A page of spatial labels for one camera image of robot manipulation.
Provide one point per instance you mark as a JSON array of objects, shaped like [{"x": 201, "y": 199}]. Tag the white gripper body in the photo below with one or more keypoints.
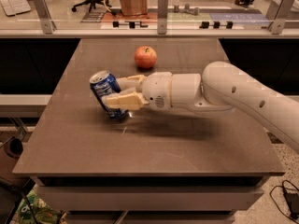
[{"x": 156, "y": 90}]

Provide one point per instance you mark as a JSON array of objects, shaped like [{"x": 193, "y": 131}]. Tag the red apple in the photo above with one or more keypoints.
[{"x": 145, "y": 57}]

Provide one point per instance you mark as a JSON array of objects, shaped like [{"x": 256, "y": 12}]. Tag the left metal glass post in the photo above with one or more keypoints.
[{"x": 47, "y": 24}]

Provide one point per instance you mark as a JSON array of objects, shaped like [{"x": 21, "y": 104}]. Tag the grey table cabinet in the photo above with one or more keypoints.
[{"x": 160, "y": 167}]

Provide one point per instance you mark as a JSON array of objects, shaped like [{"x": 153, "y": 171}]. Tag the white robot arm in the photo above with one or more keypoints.
[{"x": 219, "y": 89}]

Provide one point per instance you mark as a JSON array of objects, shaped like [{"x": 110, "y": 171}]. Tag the green patterned bag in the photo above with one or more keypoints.
[{"x": 37, "y": 211}]

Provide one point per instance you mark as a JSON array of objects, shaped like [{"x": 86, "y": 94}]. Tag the black power adapter with cable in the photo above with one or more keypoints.
[{"x": 291, "y": 197}]

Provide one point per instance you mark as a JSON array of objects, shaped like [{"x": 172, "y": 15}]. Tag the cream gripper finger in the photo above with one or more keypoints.
[
  {"x": 131, "y": 82},
  {"x": 130, "y": 99}
]

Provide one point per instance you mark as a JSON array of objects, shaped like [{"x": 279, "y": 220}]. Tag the right metal glass post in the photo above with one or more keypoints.
[{"x": 278, "y": 16}]

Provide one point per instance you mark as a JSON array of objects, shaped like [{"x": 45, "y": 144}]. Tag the black round bin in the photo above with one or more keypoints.
[{"x": 13, "y": 147}]

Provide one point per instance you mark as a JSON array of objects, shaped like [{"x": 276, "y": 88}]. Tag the blue pepsi can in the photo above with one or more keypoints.
[{"x": 103, "y": 83}]

